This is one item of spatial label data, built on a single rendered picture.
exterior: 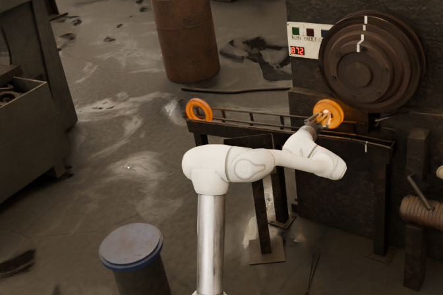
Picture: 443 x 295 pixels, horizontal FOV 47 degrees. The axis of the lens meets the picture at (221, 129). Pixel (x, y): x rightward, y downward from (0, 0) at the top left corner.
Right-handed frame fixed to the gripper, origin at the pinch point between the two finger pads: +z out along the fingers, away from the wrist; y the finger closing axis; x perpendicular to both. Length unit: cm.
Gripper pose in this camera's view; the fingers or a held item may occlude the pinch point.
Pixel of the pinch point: (327, 111)
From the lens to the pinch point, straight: 257.2
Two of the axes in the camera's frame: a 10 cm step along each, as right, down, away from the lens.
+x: -1.7, -8.4, -5.2
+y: 8.0, 1.8, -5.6
